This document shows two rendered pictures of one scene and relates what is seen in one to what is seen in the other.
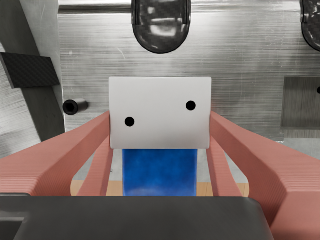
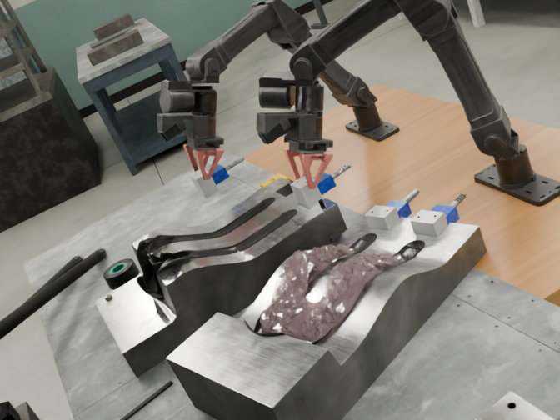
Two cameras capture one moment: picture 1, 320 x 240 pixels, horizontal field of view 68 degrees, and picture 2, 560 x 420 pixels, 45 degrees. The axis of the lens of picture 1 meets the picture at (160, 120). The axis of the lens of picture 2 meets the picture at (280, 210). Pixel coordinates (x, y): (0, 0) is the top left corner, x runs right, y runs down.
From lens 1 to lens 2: 1.35 m
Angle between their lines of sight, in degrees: 66
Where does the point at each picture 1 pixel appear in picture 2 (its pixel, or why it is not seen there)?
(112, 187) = not seen: hidden behind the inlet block
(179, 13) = (284, 216)
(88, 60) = (309, 214)
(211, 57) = (290, 205)
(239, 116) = not seen: hidden behind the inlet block
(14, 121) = (355, 227)
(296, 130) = not seen: hidden behind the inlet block
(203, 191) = (354, 207)
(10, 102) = (349, 232)
